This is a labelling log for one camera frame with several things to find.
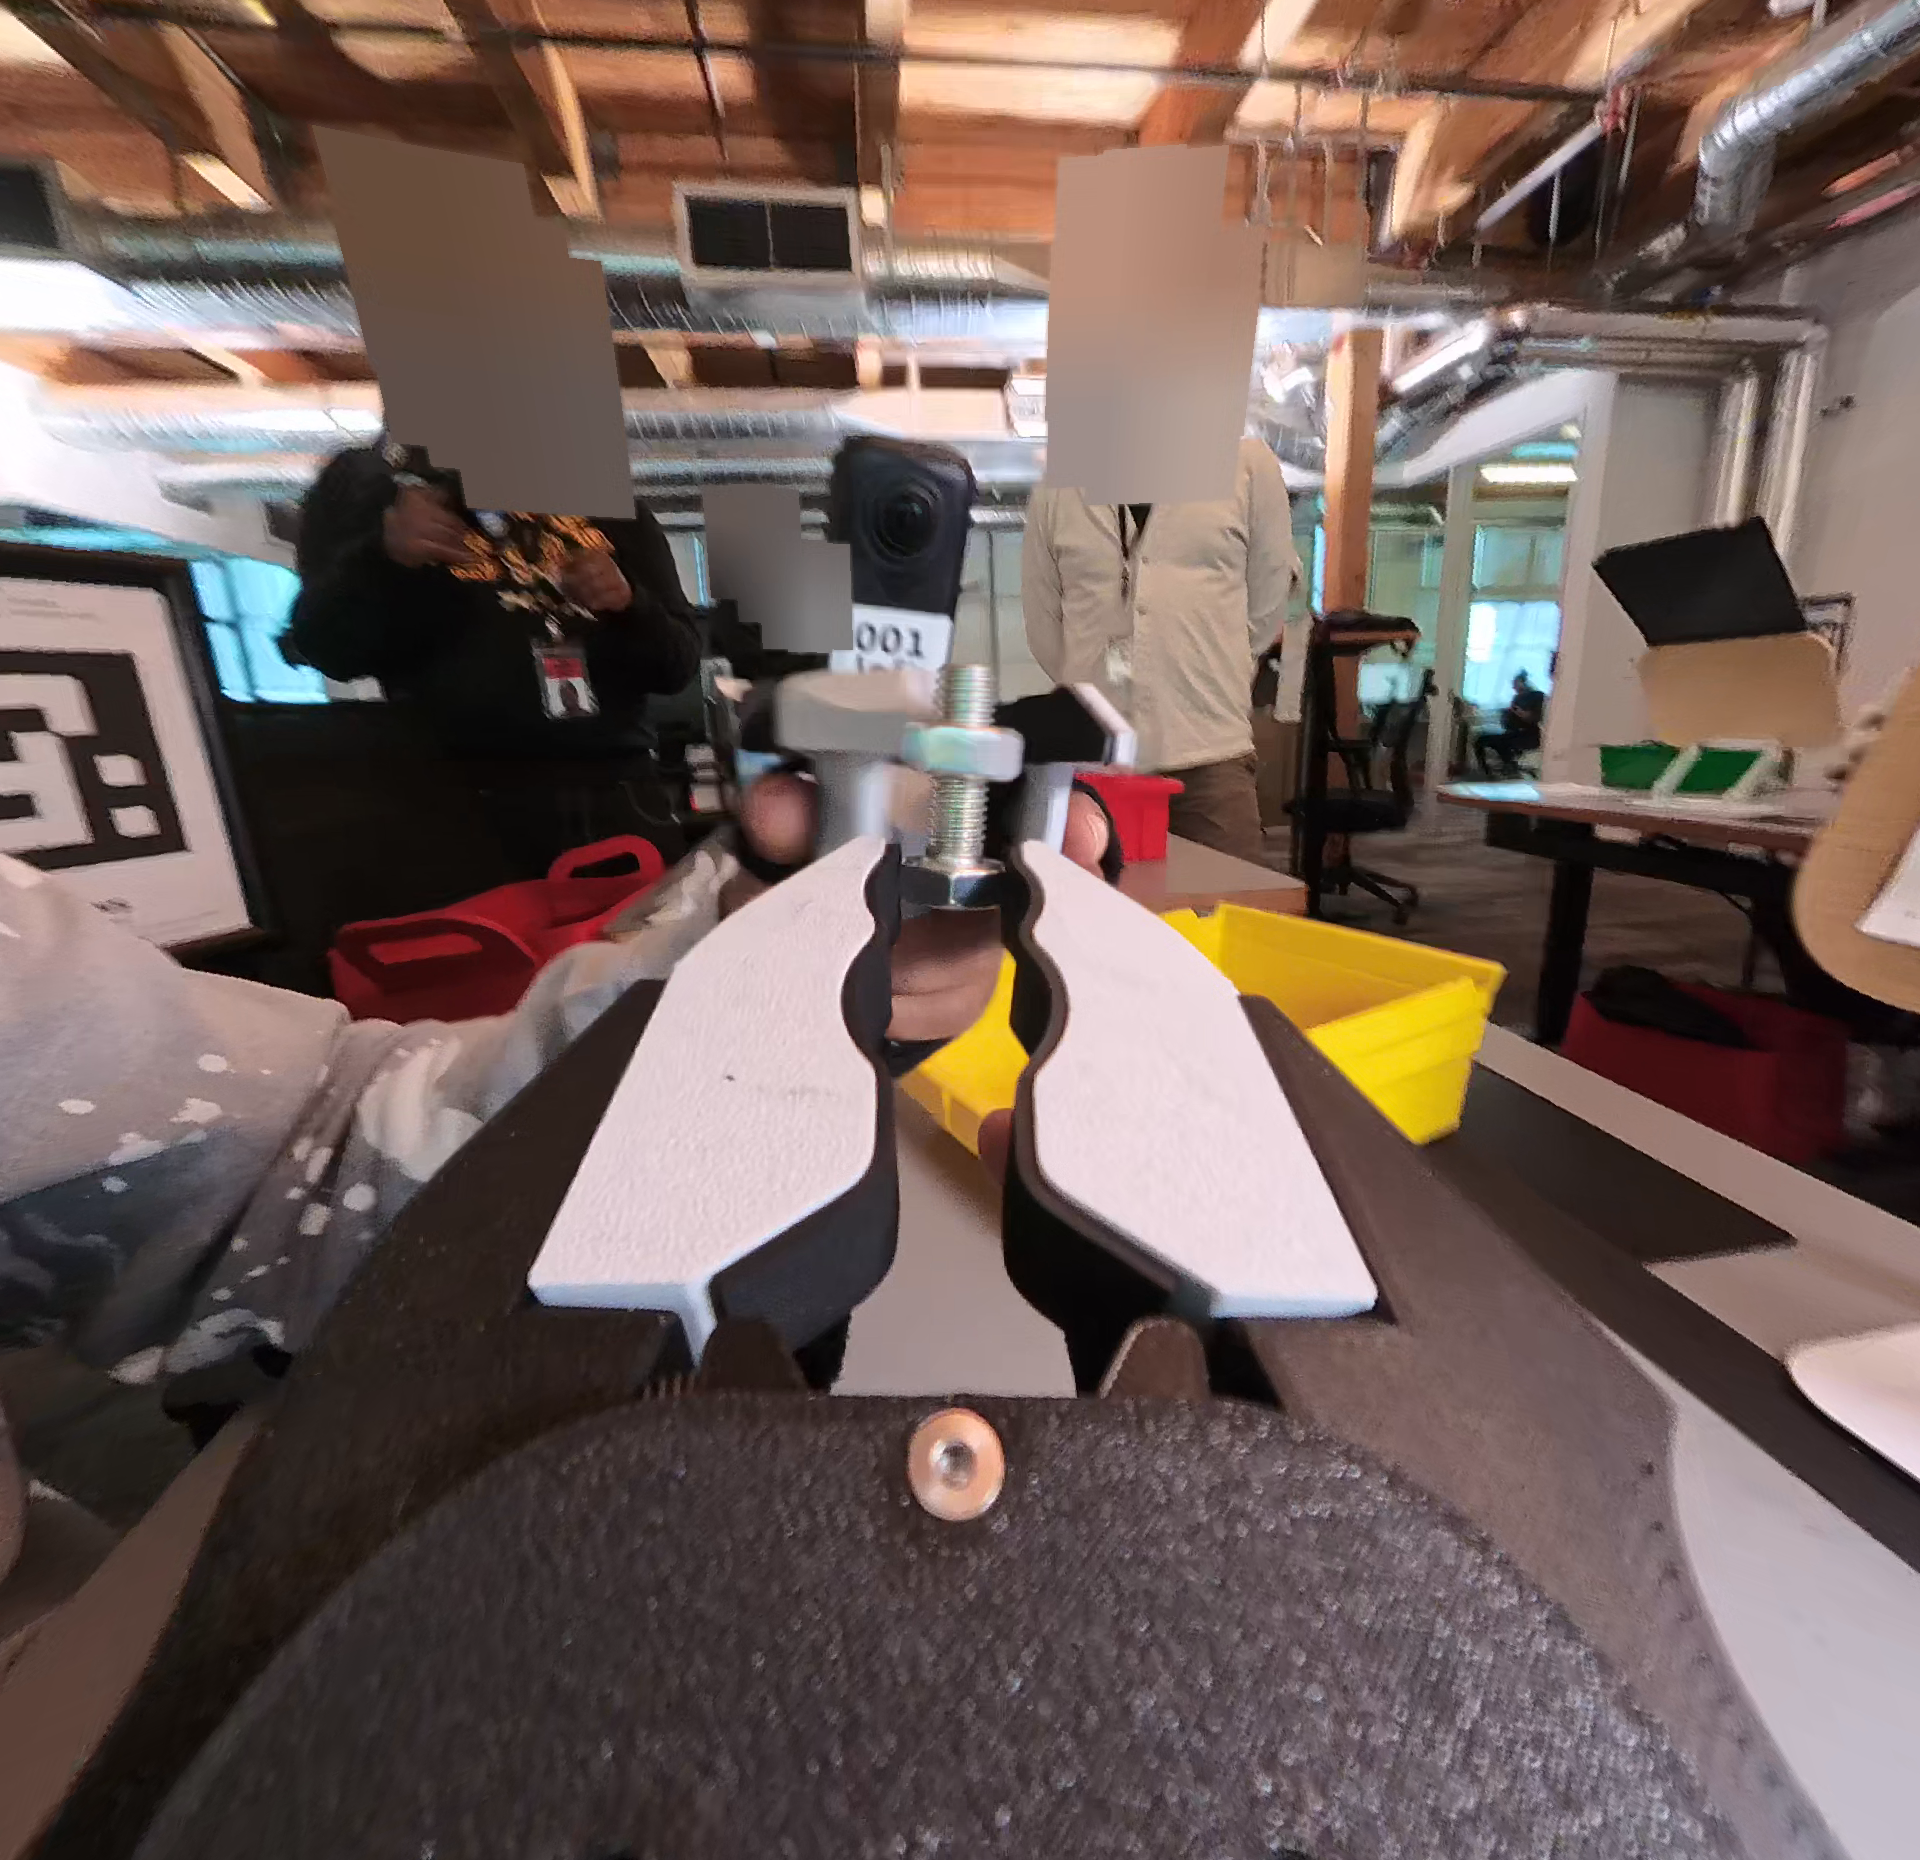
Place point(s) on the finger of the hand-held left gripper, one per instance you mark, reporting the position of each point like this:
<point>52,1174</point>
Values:
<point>856,719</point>
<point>1074,727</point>

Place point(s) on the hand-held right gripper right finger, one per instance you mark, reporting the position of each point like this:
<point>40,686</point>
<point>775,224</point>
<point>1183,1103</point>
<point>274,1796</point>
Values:
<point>1187,1140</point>

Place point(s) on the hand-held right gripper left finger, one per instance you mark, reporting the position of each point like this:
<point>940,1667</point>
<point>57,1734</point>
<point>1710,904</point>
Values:
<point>721,1110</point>

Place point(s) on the steel hex nut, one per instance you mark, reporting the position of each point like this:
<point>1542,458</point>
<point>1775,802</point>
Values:
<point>960,753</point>

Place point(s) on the steel hex bolt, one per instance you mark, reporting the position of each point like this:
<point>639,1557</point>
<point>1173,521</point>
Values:
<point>966,824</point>

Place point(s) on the yellow plastic bin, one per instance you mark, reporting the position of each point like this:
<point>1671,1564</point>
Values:
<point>1351,989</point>

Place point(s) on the person's left hand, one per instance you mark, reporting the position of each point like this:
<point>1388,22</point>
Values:
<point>945,989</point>

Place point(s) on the red plastic bin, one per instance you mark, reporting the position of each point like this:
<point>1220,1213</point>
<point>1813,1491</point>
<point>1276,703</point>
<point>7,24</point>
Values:
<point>1149,809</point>

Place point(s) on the black office chair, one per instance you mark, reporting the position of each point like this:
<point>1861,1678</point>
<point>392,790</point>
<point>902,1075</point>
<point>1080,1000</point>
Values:
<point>1359,779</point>

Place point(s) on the red tote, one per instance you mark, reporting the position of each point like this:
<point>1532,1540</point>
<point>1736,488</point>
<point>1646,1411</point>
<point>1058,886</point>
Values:
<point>452,959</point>

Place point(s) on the white air vent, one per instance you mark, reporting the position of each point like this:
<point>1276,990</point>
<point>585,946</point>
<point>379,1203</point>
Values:
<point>766,235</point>

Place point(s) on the red bag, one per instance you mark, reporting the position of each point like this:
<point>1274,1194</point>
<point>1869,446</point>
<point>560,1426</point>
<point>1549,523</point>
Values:
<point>1727,1080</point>

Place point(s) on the green plastic bin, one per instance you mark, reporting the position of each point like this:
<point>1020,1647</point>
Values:
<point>1635,764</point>

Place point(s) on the black flag panel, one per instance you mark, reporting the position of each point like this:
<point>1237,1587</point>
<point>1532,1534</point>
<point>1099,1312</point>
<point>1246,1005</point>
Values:
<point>1704,585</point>

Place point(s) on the wooden board stand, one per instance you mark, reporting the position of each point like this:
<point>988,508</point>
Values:
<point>1742,689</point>

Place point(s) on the framed marker poster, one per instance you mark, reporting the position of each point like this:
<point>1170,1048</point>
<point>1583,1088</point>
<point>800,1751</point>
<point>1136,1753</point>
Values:
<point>166,615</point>

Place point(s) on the printed instruction sheet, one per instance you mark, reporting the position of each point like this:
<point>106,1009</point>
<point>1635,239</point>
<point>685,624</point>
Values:
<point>1899,899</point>

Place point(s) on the silver air duct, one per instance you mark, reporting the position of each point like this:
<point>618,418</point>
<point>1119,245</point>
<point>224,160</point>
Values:
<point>1802,82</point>

